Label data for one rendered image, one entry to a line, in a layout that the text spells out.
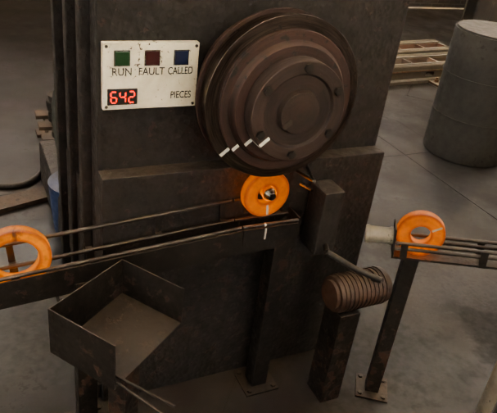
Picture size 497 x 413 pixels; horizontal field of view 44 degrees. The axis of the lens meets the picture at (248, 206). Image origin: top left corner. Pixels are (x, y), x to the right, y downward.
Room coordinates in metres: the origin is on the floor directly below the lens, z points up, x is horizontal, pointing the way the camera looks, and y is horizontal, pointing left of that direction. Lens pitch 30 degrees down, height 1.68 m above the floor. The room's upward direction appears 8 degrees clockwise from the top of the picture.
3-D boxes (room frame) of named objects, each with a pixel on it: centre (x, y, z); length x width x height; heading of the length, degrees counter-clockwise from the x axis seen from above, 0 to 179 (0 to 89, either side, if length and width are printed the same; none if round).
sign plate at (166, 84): (1.57, 0.30, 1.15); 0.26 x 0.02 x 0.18; 118
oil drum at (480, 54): (4.19, -1.51, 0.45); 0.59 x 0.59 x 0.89
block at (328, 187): (1.75, -0.25, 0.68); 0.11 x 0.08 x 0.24; 28
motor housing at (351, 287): (1.67, -0.40, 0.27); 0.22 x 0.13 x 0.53; 118
